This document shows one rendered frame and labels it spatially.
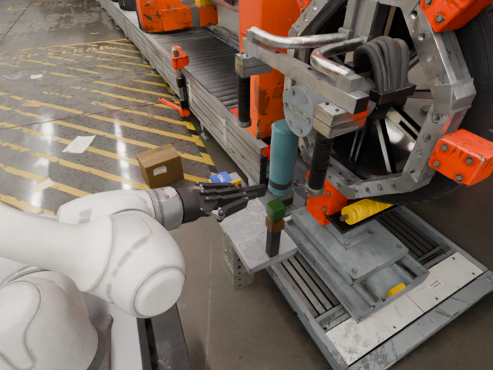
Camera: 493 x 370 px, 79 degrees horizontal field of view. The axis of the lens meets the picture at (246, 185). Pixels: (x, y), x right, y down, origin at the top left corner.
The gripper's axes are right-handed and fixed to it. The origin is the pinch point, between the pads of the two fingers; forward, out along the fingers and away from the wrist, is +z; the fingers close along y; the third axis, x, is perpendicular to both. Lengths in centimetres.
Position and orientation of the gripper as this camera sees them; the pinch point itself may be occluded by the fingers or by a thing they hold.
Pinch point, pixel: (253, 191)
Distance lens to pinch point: 73.5
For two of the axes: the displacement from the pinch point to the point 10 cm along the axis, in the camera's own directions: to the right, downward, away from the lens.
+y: -5.4, -5.5, 6.4
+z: 8.1, -1.4, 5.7
